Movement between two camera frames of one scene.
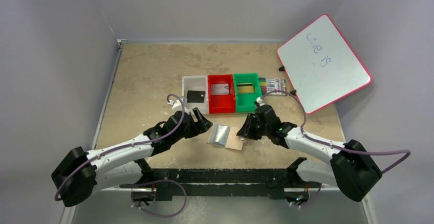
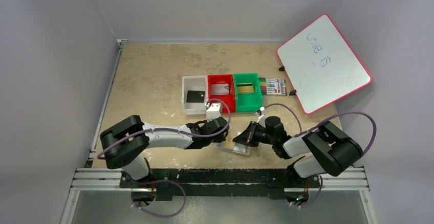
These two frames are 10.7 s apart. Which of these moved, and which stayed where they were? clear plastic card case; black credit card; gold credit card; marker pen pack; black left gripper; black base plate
Moved: black left gripper; clear plastic card case
Stayed: gold credit card; black credit card; black base plate; marker pen pack
